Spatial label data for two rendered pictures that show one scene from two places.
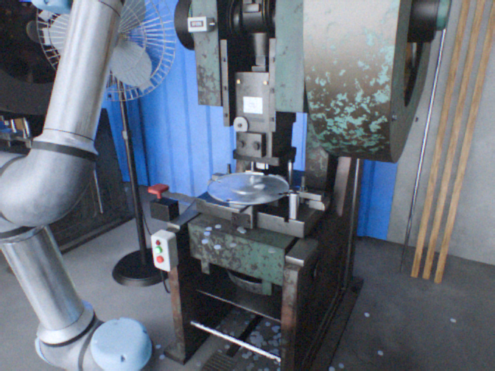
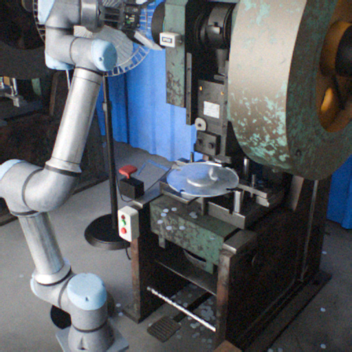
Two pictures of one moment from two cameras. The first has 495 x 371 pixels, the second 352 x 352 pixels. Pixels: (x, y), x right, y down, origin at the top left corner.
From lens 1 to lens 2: 0.67 m
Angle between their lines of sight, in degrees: 12
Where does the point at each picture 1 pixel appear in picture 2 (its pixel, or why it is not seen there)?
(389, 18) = (280, 94)
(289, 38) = not seen: hidden behind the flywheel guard
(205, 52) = (174, 61)
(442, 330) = not seen: outside the picture
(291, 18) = not seen: hidden behind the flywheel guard
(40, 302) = (38, 255)
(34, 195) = (45, 196)
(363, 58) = (267, 115)
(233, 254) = (183, 234)
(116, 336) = (83, 284)
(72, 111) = (69, 148)
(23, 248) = (33, 221)
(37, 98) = (27, 63)
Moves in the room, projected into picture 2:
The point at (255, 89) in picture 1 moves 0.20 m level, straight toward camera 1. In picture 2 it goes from (214, 97) to (205, 115)
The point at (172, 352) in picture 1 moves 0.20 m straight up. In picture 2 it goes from (129, 311) to (128, 279)
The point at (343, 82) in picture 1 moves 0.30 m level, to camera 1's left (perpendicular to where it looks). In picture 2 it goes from (256, 126) to (152, 119)
